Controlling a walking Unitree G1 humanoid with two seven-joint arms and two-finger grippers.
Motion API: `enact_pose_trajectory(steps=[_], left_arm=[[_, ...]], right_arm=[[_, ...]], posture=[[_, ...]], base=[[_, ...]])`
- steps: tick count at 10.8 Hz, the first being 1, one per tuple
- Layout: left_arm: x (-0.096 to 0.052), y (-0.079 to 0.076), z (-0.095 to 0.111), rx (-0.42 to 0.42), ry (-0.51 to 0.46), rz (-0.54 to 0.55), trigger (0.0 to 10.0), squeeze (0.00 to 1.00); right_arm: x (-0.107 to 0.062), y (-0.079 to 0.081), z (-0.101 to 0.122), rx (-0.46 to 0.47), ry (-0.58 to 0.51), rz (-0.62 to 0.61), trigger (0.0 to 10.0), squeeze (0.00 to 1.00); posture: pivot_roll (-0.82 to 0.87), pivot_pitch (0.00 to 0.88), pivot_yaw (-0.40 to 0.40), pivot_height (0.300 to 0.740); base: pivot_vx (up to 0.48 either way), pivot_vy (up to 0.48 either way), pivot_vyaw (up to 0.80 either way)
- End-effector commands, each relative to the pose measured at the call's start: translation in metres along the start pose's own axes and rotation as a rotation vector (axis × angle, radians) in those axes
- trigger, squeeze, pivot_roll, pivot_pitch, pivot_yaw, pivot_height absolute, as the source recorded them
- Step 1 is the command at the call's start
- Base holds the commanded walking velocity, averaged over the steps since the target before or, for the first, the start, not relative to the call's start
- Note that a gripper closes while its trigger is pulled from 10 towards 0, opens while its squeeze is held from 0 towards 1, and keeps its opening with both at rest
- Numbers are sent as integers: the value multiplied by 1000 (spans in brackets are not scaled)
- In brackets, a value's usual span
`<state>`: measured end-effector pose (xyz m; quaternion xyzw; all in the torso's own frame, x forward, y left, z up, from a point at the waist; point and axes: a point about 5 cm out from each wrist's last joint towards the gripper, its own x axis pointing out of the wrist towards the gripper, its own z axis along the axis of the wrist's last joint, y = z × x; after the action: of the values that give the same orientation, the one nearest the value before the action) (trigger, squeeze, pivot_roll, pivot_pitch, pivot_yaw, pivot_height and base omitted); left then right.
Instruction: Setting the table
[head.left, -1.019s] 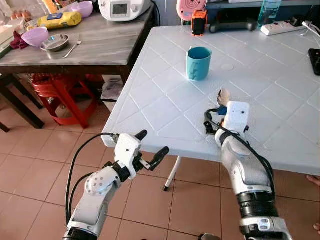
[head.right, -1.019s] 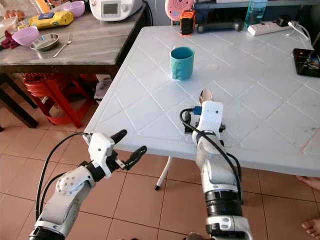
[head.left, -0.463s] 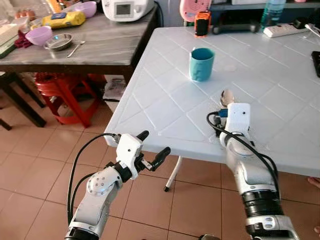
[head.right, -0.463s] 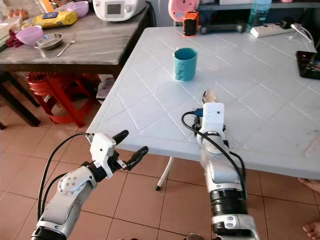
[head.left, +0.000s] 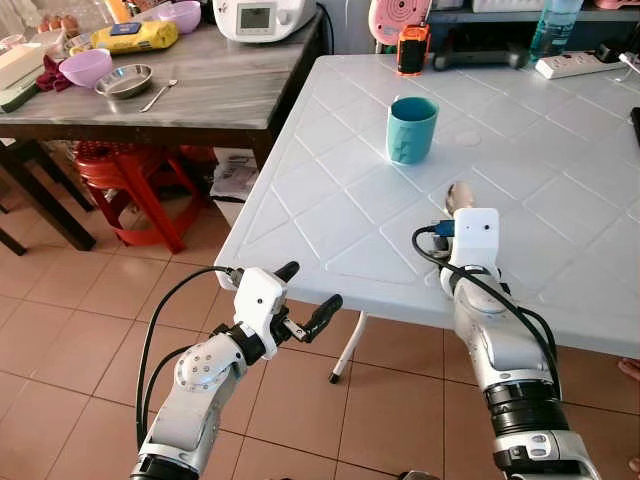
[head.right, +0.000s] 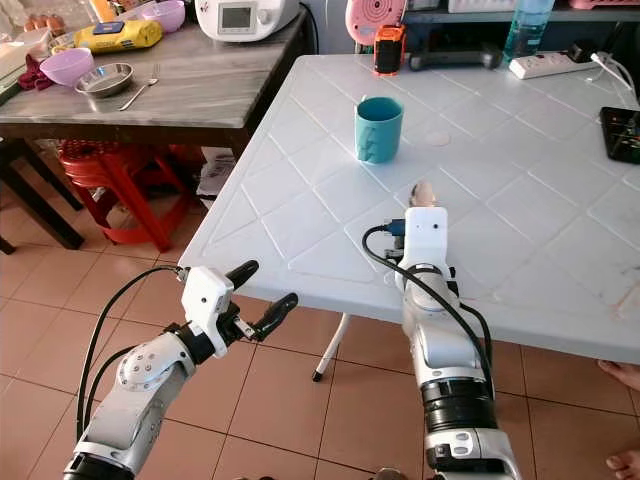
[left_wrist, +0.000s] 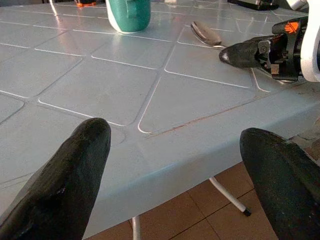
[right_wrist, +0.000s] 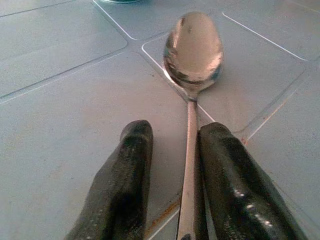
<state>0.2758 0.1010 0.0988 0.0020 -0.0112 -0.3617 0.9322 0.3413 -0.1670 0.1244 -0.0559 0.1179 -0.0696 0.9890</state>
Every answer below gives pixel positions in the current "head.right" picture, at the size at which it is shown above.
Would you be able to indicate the orange packet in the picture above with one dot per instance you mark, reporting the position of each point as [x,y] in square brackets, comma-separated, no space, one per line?
[101,9]

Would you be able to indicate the dark shelf unit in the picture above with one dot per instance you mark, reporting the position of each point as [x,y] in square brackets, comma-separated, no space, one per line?
[470,25]

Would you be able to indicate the white power strip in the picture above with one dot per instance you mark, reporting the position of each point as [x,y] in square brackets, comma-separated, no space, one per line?
[545,66]

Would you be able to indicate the yellow bag with blue label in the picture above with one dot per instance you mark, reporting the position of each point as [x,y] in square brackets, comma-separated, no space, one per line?
[117,36]

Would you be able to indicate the red plastic stool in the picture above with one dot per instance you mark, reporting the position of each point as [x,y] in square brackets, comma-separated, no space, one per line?
[125,185]

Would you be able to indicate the orange and black device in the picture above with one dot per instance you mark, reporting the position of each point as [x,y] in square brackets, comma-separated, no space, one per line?
[390,50]

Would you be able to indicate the white kitchen appliance with screen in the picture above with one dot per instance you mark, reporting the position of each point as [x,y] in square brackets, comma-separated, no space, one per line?
[248,20]

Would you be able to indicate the purple plastic bowl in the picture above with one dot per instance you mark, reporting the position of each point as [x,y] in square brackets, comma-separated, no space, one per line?
[67,66]
[165,14]

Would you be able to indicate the silver metal fork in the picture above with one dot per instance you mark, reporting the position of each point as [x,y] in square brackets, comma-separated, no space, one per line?
[140,90]

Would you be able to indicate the blue transparent bottle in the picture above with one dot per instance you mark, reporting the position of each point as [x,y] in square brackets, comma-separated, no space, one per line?
[528,28]

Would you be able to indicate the black power plug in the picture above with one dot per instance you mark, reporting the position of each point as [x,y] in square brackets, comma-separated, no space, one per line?
[582,51]

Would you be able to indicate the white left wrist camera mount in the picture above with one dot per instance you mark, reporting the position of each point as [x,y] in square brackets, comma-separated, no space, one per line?
[206,298]

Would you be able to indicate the black electronic board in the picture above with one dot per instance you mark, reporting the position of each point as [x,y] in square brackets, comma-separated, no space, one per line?
[622,135]

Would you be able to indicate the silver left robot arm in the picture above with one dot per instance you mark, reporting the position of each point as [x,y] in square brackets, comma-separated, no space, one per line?
[135,400]

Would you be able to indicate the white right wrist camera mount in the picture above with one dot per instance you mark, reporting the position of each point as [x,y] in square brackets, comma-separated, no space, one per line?
[426,238]

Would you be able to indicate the pink round fan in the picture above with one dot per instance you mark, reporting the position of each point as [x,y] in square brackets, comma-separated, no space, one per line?
[363,18]

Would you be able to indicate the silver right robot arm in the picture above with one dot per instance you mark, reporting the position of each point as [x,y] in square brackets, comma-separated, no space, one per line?
[445,360]

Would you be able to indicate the teal plastic cup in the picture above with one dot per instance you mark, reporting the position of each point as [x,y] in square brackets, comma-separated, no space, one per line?
[378,130]

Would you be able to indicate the white folding table leg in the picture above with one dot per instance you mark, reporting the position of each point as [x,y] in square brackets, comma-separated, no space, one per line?
[331,350]

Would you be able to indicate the printed cardboard box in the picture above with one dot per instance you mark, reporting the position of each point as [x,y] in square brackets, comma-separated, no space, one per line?
[217,175]

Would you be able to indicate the white flat box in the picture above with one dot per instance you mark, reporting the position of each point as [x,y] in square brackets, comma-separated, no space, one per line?
[10,62]

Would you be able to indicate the stainless steel bowl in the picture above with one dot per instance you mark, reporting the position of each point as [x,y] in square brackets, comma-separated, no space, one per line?
[105,80]

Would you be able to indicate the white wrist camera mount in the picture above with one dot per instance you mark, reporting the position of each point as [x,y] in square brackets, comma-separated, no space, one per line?
[206,298]
[426,238]

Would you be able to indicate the dark red cloth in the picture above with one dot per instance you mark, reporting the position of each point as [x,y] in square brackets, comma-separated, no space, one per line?
[30,75]

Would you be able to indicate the bare person foot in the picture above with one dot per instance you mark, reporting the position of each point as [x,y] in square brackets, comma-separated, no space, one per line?
[622,374]
[625,465]

